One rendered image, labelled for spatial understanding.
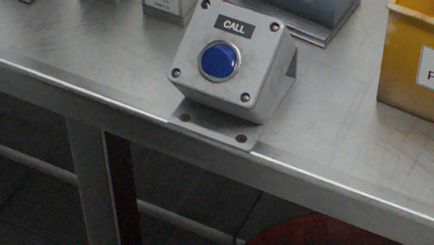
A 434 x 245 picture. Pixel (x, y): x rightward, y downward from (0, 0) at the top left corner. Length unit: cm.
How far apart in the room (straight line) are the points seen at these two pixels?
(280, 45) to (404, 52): 9
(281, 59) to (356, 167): 10
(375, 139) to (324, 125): 4
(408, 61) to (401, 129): 6
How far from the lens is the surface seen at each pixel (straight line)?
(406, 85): 78
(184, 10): 85
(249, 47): 74
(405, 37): 75
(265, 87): 74
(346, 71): 82
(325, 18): 84
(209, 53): 73
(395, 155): 77
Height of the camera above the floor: 145
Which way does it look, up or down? 48 degrees down
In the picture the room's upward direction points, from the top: 2 degrees clockwise
